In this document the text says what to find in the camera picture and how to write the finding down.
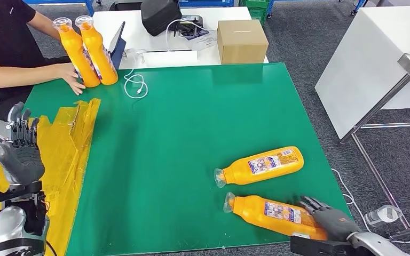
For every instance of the person's right hand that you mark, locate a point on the person's right hand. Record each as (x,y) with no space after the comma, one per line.
(69,76)

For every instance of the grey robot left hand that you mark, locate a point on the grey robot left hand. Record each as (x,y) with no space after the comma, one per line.
(23,164)

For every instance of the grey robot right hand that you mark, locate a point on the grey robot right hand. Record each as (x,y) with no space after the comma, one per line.
(336,222)

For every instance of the orange bottle with clear cap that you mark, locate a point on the orange bottle with clear cap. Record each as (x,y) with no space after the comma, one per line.
(251,212)
(100,60)
(77,60)
(237,173)

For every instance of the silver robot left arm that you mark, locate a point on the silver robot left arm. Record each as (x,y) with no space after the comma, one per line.
(10,226)

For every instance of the person's right forearm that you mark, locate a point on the person's right forearm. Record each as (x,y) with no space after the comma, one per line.
(17,76)

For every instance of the person's left forearm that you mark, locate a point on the person's left forearm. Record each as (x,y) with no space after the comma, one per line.
(44,24)

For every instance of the yellow taped cardboard sheet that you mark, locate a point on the yellow taped cardboard sheet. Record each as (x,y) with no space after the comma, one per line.
(63,159)

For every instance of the white power adapter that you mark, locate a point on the white power adapter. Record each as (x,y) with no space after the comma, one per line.
(383,214)

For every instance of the tablet with blue case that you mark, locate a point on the tablet with blue case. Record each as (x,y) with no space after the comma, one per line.
(118,53)

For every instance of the blue metal rack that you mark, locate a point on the blue metal rack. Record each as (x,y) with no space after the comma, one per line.
(90,7)
(205,3)

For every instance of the person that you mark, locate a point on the person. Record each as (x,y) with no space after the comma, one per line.
(3,39)

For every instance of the white desk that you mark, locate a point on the white desk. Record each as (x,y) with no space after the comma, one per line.
(145,40)

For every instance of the black chair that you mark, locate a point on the black chair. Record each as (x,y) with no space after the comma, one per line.
(125,5)

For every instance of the black bag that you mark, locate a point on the black bag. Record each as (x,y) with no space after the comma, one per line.
(160,16)

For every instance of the black electronic device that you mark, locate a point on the black electronic device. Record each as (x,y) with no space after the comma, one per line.
(191,29)

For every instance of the clear plastic sleeve with papers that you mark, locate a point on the clear plastic sleeve with papers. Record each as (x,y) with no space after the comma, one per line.
(204,42)

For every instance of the white table with panel sides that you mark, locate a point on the white table with panel sides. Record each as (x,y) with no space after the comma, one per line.
(367,63)

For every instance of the brown cardboard box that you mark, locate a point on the brown cardboard box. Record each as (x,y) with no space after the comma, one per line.
(242,44)

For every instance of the green plastic crate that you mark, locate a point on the green plastic crate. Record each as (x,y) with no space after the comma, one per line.
(258,16)
(255,3)

